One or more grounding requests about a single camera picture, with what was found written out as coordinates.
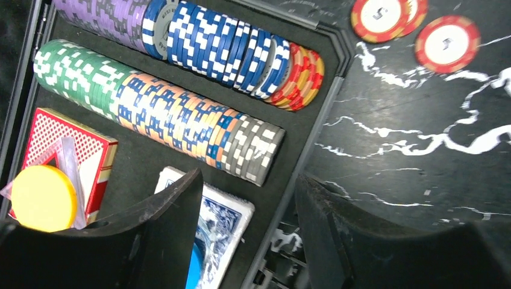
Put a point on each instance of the red playing card deck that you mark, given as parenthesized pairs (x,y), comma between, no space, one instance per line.
(95,153)

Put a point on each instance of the red triangle warning card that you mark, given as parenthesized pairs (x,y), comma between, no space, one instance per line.
(66,161)

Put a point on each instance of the green and orange chip row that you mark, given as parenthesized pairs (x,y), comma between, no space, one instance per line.
(199,127)

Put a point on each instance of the red 5 chip single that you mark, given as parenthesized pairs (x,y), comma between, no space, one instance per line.
(447,44)

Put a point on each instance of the purple and blue chip row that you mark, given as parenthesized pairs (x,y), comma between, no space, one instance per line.
(228,50)

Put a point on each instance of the blue small blind button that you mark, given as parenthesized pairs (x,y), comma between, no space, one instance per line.
(195,268)

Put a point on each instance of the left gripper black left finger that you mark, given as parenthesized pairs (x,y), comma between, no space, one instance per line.
(147,245)

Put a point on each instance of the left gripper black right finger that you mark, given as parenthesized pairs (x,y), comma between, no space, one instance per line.
(347,247)

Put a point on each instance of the yellow round button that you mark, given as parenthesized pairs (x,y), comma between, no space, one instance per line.
(44,198)

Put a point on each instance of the blue playing card deck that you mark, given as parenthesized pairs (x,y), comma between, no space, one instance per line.
(222,221)

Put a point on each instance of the red 5 chip stack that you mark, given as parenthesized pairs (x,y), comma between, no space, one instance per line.
(378,21)

